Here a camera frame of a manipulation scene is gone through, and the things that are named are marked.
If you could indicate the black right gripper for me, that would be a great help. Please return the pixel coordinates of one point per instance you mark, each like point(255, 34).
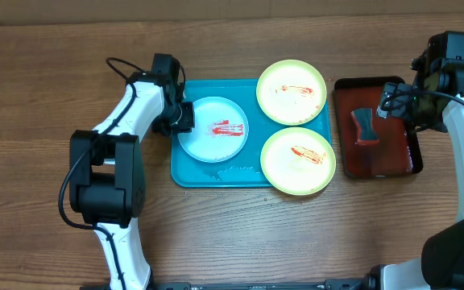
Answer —
point(390, 101)

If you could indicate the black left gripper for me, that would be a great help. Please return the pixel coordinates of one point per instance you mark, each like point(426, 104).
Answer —
point(186, 126)

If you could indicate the white round plate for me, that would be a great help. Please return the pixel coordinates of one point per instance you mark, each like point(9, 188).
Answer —
point(220, 132)

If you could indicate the orange sponge with dark scourer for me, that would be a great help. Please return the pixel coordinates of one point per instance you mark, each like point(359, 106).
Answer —
point(365, 132)

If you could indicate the yellow-green plate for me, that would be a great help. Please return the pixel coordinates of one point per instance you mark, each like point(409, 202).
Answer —
point(291, 92)
point(298, 161)

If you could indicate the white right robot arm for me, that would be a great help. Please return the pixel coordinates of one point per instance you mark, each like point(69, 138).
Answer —
point(440, 68)

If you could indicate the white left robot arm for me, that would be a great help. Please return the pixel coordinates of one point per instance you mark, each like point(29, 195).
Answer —
point(105, 187)

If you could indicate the dark red black-rimmed tray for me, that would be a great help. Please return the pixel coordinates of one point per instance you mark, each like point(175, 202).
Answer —
point(396, 154)

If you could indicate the teal plastic tray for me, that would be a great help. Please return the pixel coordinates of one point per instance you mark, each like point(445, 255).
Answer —
point(244, 169)

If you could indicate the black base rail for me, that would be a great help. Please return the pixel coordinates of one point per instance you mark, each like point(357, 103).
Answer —
point(366, 283)

